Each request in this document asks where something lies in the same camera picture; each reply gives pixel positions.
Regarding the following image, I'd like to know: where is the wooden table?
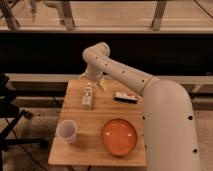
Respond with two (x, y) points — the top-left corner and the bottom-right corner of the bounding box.
(48, 80), (146, 167)

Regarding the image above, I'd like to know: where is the orange ceramic bowl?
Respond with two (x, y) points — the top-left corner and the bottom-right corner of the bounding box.
(101, 118), (137, 157)

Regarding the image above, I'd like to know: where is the white plastic cup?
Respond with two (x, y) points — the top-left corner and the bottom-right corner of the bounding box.
(56, 120), (77, 143)

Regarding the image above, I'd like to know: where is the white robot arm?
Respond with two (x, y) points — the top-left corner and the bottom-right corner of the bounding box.
(82, 42), (202, 171)

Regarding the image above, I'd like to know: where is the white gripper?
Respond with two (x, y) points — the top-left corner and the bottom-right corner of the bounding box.
(80, 66), (107, 92)

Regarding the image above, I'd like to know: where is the clear plastic bottle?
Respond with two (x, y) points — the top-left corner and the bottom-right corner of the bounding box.
(81, 83), (93, 109)

